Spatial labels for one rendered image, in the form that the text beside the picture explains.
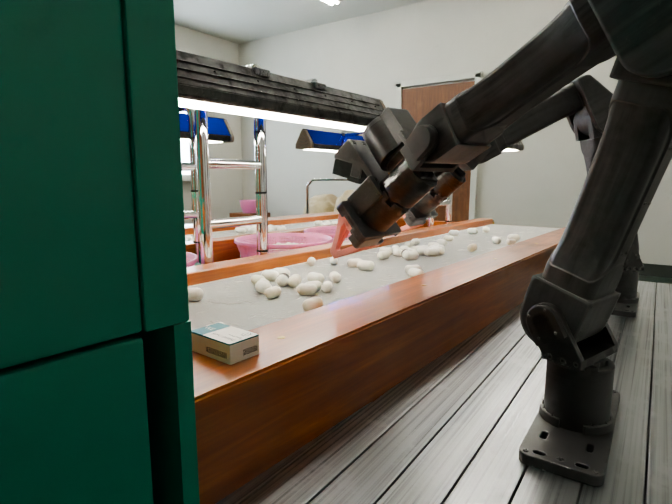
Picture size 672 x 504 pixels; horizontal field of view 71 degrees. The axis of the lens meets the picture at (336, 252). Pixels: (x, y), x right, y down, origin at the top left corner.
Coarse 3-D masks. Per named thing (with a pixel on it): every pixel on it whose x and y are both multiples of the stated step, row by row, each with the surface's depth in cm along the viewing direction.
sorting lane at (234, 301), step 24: (432, 240) 146; (456, 240) 146; (480, 240) 146; (504, 240) 146; (384, 264) 105; (408, 264) 105; (432, 264) 105; (216, 288) 82; (240, 288) 82; (288, 288) 82; (336, 288) 82; (360, 288) 82; (192, 312) 67; (216, 312) 67; (240, 312) 67; (264, 312) 67; (288, 312) 67
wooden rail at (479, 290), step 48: (528, 240) 127; (384, 288) 71; (432, 288) 71; (480, 288) 79; (288, 336) 49; (336, 336) 49; (384, 336) 56; (432, 336) 66; (240, 384) 39; (288, 384) 43; (336, 384) 49; (384, 384) 57; (240, 432) 39; (288, 432) 44; (240, 480) 40
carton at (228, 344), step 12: (216, 324) 47; (192, 336) 45; (204, 336) 43; (216, 336) 43; (228, 336) 43; (240, 336) 43; (252, 336) 43; (192, 348) 45; (204, 348) 44; (216, 348) 42; (228, 348) 41; (240, 348) 42; (252, 348) 43; (228, 360) 42; (240, 360) 42
